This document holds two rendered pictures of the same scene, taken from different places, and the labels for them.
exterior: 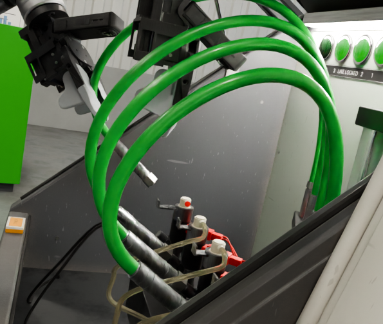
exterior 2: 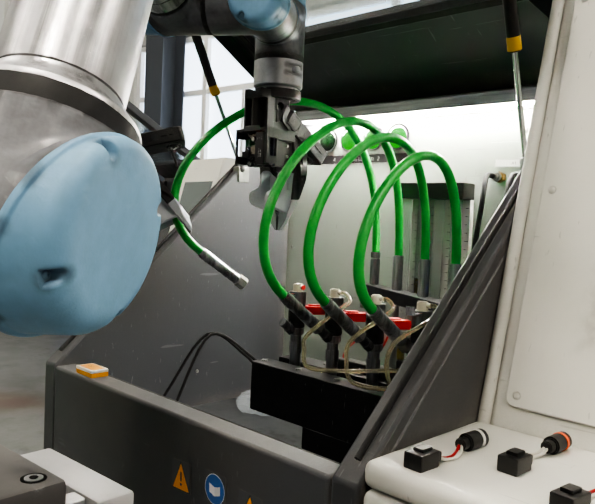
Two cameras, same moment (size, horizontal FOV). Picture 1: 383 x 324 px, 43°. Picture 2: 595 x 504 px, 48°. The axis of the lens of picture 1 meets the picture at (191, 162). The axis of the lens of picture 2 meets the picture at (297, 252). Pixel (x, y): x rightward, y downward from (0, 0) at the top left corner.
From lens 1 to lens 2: 0.59 m
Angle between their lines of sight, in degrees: 30
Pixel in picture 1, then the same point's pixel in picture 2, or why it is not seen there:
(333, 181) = (457, 224)
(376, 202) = (525, 215)
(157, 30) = (278, 136)
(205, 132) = (228, 239)
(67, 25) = not seen: hidden behind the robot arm
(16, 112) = not seen: outside the picture
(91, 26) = (161, 142)
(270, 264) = (479, 268)
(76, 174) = not seen: hidden behind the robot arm
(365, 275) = (540, 252)
